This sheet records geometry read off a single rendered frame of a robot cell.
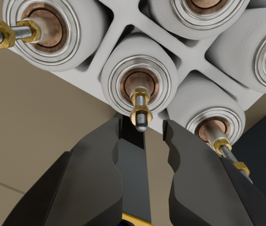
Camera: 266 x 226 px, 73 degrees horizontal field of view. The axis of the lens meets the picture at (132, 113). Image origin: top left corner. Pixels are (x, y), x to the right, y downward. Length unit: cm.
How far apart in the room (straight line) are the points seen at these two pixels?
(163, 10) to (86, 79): 16
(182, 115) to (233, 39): 11
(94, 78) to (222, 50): 19
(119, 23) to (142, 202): 26
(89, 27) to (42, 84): 35
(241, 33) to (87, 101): 39
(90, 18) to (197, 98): 16
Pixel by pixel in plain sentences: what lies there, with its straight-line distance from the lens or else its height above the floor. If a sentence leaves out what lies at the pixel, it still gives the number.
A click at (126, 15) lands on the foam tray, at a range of 28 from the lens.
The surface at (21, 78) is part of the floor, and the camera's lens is 57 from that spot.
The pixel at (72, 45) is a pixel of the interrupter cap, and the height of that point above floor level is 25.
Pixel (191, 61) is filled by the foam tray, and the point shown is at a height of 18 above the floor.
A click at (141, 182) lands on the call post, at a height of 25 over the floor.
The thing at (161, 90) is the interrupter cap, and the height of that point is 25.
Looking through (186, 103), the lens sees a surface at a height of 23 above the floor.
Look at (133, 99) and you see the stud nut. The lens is 18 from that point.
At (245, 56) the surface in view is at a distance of 25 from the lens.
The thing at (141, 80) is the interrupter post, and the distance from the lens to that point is 21.
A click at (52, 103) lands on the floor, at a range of 56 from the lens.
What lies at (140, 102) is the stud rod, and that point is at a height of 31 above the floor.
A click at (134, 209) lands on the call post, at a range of 28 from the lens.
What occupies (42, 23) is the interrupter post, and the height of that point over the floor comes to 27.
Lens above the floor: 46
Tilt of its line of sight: 62 degrees down
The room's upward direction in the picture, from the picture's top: 178 degrees counter-clockwise
